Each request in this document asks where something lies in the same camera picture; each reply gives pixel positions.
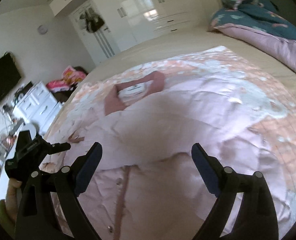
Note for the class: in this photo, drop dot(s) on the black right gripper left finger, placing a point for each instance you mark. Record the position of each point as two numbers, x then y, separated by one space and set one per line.
37 218

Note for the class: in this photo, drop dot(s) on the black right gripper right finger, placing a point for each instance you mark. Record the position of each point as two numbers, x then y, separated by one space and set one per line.
256 218

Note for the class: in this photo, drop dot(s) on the pink quilted jacket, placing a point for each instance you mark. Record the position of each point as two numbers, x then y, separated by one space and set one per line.
147 185

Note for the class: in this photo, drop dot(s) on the green left sleeve forearm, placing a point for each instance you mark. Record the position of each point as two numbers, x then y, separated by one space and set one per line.
7 217

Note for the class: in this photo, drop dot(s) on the dark chair under clothes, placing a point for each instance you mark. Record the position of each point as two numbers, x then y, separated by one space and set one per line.
63 96

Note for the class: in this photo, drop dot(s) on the white bedroom door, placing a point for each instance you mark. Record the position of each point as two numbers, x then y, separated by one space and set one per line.
101 44

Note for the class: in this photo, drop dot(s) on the person's left hand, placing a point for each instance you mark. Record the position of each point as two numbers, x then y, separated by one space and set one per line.
11 202

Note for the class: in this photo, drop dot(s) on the white chest of drawers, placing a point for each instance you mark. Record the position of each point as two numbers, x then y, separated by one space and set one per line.
38 107

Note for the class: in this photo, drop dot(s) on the pink yellow cartoon cloth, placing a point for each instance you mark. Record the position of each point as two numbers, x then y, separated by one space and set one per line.
69 80

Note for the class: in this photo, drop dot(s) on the peach patterned blanket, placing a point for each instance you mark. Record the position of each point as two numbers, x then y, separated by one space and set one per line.
122 90

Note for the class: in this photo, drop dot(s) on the dark bags on door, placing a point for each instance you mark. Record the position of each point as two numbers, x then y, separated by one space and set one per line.
90 21

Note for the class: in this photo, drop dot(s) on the beige bed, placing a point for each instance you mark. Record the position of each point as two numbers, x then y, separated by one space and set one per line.
188 41

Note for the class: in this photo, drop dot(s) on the white glossy wardrobe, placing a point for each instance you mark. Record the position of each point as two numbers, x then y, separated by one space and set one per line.
131 22

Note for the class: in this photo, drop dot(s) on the teal and pink duvet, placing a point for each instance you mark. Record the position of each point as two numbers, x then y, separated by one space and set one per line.
258 23

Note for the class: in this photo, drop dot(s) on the black wall television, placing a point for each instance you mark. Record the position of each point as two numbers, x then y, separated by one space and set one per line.
9 74

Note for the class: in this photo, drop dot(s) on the round wall clock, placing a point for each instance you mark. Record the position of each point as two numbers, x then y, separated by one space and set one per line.
42 29

